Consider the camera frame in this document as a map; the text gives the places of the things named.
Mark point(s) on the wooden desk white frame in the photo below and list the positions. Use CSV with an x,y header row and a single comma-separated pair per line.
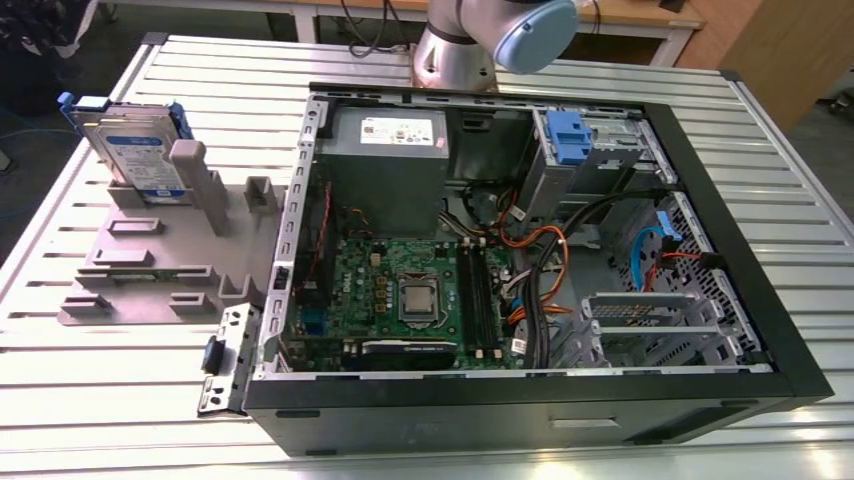
x,y
654,20

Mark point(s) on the silver CPU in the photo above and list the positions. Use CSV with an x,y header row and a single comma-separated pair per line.
x,y
419,299

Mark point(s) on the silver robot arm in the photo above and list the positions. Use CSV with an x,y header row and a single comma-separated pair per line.
x,y
453,55

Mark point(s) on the black graphics card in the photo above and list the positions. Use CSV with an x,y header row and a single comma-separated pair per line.
x,y
400,352

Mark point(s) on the metal drive cage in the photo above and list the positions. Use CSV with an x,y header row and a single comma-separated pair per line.
x,y
600,170

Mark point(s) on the green motherboard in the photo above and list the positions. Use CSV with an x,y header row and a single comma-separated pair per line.
x,y
407,255

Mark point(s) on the brown wooden cabinet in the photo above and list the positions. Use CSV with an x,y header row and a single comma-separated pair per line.
x,y
787,50

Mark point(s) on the black blue latch knob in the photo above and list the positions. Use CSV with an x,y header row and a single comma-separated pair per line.
x,y
213,355

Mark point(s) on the hard disk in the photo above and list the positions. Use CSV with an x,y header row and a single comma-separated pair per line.
x,y
133,150

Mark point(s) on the blue drive latch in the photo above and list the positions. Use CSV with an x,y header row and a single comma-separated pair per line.
x,y
567,140

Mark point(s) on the grey power supply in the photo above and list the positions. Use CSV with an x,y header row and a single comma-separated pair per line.
x,y
380,190

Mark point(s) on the green RAM stick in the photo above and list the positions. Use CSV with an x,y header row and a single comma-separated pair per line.
x,y
143,275

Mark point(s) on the CPU socket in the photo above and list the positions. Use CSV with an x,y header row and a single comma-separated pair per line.
x,y
420,316

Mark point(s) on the grey parts rack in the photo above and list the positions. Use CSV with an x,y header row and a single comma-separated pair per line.
x,y
173,250

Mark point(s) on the black PC case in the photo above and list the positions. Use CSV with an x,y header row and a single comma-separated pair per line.
x,y
400,415

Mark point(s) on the black office chair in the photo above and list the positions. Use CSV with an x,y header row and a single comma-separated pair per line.
x,y
842,102

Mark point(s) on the black RAM slot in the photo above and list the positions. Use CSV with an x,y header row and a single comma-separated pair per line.
x,y
488,305
469,300

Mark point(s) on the metal case bracket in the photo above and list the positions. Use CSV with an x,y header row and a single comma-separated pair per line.
x,y
233,320

